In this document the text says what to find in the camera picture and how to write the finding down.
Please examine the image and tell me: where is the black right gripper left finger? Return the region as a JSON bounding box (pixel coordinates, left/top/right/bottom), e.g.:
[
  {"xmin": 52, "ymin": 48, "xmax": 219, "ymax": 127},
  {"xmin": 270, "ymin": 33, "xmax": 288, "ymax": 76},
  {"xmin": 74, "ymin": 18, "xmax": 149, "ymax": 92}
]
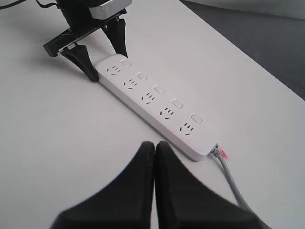
[{"xmin": 51, "ymin": 141, "xmax": 155, "ymax": 229}]

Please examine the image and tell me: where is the grey backdrop cloth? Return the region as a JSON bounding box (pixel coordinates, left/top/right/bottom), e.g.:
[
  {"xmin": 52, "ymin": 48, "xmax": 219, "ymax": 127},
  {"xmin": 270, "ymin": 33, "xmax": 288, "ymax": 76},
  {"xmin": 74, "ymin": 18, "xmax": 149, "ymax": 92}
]
[{"xmin": 182, "ymin": 0, "xmax": 305, "ymax": 98}]

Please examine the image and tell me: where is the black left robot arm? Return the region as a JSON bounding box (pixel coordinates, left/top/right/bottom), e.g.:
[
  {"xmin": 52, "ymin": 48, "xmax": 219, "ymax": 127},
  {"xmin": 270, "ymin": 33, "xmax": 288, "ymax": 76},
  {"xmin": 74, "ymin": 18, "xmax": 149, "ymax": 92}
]
[{"xmin": 40, "ymin": 0, "xmax": 132, "ymax": 82}]

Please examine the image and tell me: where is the white five-outlet power strip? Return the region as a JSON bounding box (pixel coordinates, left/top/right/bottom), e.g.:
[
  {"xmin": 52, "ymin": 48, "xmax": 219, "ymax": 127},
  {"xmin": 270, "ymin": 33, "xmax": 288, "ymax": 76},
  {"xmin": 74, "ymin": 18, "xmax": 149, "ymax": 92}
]
[{"xmin": 95, "ymin": 54, "xmax": 221, "ymax": 161}]

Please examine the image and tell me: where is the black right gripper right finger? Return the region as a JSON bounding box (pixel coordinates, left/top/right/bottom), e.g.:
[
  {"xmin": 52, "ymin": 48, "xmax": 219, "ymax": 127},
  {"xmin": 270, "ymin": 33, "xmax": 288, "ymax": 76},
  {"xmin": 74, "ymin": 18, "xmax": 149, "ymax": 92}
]
[{"xmin": 154, "ymin": 141, "xmax": 264, "ymax": 229}]

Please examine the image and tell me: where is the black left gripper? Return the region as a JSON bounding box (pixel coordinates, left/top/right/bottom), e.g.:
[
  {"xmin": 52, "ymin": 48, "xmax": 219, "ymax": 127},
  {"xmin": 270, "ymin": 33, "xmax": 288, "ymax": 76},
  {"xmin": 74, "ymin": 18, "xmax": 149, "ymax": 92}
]
[{"xmin": 44, "ymin": 0, "xmax": 128, "ymax": 82}]

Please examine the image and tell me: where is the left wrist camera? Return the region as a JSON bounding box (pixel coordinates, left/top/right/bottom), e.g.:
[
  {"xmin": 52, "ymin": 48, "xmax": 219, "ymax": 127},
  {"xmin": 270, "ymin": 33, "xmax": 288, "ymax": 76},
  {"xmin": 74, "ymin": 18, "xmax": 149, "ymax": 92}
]
[{"xmin": 88, "ymin": 0, "xmax": 132, "ymax": 20}]

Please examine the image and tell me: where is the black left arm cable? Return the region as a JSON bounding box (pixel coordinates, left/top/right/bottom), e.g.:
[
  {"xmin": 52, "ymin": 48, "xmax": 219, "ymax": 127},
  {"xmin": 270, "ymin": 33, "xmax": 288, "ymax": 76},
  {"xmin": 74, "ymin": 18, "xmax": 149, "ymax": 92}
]
[{"xmin": 0, "ymin": 0, "xmax": 60, "ymax": 11}]

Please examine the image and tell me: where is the grey power cable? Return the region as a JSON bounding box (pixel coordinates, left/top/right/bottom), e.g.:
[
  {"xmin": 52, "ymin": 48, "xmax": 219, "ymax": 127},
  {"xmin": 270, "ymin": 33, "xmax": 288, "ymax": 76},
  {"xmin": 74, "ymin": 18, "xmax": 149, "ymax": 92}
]
[{"xmin": 209, "ymin": 143, "xmax": 250, "ymax": 210}]

